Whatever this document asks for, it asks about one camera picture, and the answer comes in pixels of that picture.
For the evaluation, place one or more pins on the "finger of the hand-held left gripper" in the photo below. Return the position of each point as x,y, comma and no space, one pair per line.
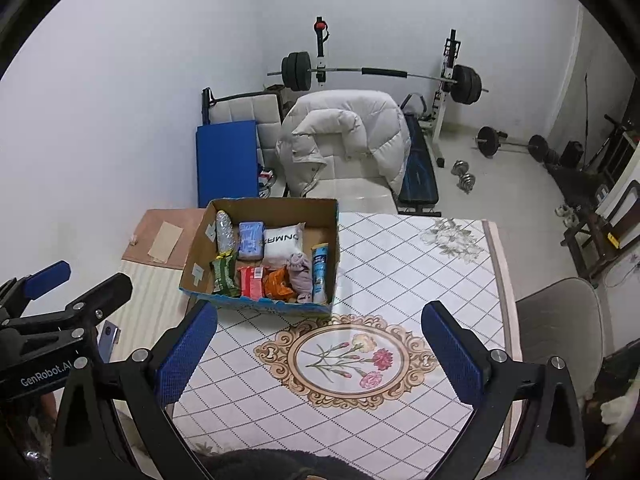
47,275
107,295

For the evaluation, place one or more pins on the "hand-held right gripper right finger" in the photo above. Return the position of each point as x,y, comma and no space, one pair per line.
452,355

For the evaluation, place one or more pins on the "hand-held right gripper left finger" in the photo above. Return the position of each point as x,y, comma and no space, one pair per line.
190,350

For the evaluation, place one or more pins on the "green snack packet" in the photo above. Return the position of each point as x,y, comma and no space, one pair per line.
224,275

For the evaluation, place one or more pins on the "red snack packet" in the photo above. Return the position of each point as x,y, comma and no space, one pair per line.
250,282

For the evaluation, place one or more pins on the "cardboard box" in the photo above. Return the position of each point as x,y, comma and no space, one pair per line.
197,255

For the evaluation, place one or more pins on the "orange snack packet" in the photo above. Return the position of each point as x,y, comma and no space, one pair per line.
277,285

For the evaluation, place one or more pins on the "silver mesh packet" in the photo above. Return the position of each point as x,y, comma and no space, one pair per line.
224,232

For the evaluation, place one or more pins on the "blue tissue packet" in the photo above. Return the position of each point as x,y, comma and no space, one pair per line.
250,240

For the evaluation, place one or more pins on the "pink packet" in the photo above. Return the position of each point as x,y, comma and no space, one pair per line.
300,275

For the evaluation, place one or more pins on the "white roll with lettering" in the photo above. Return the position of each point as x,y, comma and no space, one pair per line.
282,242

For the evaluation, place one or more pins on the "blue tube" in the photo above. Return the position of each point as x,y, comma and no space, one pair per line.
319,272

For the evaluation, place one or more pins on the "striped beige mat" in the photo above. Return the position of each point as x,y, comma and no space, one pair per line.
150,300

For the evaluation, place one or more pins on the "grey phone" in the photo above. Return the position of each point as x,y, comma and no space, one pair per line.
107,340

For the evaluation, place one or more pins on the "beige paper sheet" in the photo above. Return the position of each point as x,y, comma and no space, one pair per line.
166,242

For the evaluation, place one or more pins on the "brown cardboard sheet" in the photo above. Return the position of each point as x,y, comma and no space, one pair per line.
145,225

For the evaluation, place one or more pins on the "floral printed tablecloth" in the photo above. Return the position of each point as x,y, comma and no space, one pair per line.
400,280

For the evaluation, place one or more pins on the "grey upholstered chair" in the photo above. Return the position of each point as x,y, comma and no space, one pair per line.
555,320

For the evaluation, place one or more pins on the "dark wooden chair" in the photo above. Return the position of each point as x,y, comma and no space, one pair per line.
580,245

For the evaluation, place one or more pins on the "pair of dumbbells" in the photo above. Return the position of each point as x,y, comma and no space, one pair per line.
468,182

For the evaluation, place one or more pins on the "white fluffy object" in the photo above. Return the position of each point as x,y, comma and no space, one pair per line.
617,412

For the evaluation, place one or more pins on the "blue folded mat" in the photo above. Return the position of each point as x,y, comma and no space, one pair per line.
225,160

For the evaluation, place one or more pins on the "white shoe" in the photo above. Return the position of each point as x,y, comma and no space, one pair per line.
570,219
561,210

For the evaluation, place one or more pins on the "black weight bench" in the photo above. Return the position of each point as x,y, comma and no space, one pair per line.
420,175

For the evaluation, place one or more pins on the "chrome dumbbell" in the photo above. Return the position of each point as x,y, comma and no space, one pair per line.
459,167

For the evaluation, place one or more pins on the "white leather chair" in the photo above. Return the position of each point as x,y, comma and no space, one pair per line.
350,195

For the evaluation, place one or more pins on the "short barbell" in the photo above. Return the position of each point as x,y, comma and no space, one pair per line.
487,141

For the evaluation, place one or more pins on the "white down jacket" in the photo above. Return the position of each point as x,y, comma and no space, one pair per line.
360,125

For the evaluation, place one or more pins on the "thin black bar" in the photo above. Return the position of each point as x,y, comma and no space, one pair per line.
585,105

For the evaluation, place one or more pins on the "barbell with black plates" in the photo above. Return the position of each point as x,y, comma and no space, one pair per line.
295,71

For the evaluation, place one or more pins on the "white squat rack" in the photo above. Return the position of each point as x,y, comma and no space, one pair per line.
450,55

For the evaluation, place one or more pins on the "black exercise machine frame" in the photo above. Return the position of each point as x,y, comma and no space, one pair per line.
617,150

